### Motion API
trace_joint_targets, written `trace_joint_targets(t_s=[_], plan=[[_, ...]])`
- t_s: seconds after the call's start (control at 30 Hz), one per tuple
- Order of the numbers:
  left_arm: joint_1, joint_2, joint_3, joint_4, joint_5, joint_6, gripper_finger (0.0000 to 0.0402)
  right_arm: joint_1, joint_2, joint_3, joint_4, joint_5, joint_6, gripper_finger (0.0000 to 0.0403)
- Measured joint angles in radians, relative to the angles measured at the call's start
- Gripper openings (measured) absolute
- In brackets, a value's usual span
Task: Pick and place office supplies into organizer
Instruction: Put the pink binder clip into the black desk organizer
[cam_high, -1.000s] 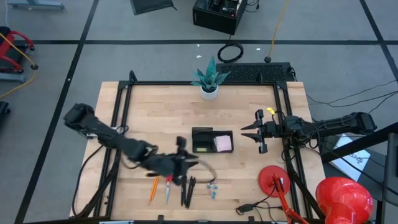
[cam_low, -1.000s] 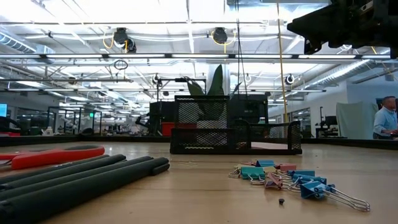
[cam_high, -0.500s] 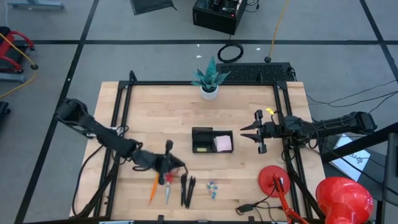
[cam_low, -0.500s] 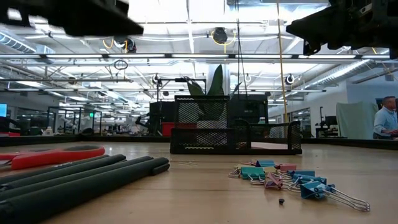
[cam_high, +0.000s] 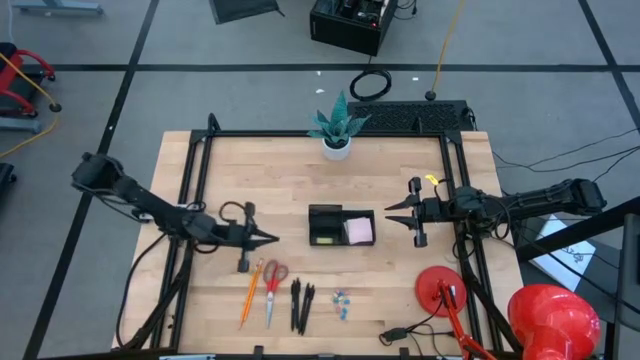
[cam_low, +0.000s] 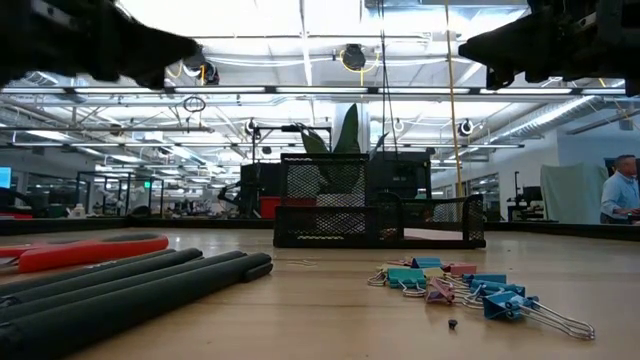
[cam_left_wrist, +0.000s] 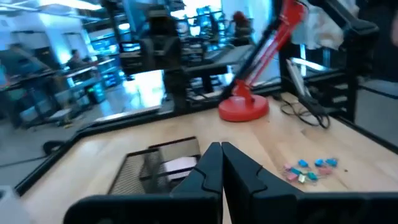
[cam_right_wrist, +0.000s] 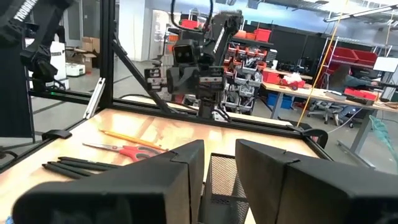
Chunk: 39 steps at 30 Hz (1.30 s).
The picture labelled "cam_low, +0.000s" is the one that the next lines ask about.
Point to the teal binder clip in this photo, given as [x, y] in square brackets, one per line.
[406, 277]

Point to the black aluminium table frame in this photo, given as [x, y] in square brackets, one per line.
[150, 225]

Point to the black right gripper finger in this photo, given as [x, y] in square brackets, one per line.
[485, 50]

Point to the black monitor on stand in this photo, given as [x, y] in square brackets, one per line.
[531, 194]

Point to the black perforated computer case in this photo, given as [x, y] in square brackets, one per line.
[400, 172]

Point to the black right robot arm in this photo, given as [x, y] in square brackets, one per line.
[605, 45]

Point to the black background cabinet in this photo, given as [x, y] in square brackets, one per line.
[257, 180]

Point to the black background robot cell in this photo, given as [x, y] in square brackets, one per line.
[120, 173]

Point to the pale green fabric screen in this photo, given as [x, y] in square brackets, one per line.
[572, 195]

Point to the blue lit monitor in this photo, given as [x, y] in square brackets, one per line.
[5, 176]

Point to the small black screw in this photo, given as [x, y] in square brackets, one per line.
[452, 324]

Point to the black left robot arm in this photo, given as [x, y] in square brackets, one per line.
[40, 35]

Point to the black mesh desk organizer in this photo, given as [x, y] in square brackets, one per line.
[300, 225]

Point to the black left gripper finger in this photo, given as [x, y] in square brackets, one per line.
[172, 50]

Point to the red storage bin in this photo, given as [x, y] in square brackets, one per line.
[270, 206]

